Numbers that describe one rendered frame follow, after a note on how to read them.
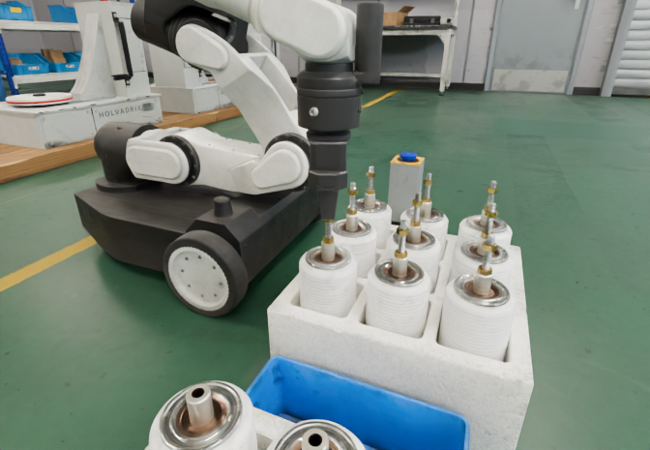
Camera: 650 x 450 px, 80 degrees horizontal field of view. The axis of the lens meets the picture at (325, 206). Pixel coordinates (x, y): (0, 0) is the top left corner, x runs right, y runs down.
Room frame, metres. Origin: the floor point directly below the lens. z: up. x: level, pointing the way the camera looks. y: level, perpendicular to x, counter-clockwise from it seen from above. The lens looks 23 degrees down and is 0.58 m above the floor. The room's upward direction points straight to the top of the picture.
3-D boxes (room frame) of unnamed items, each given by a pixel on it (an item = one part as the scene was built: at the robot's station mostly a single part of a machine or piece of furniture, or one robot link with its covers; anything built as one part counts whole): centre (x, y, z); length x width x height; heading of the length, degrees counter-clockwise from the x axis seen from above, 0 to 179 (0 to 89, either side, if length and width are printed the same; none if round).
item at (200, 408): (0.26, 0.12, 0.26); 0.02 x 0.02 x 0.03
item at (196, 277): (0.74, 0.27, 0.10); 0.20 x 0.05 x 0.20; 68
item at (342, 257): (0.55, -0.01, 0.25); 0.08 x 0.08 x 0.01
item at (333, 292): (0.55, -0.01, 0.16); 0.10 x 0.10 x 0.18
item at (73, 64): (4.97, 3.27, 0.36); 0.50 x 0.38 x 0.21; 69
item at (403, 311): (0.51, -0.11, 0.16); 0.10 x 0.10 x 0.18
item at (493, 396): (0.61, -0.16, 0.09); 0.39 x 0.39 x 0.18; 67
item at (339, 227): (0.66, -0.05, 0.25); 0.08 x 0.08 x 0.01
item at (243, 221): (1.07, 0.40, 0.19); 0.64 x 0.52 x 0.33; 68
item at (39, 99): (2.18, 1.56, 0.29); 0.30 x 0.30 x 0.06
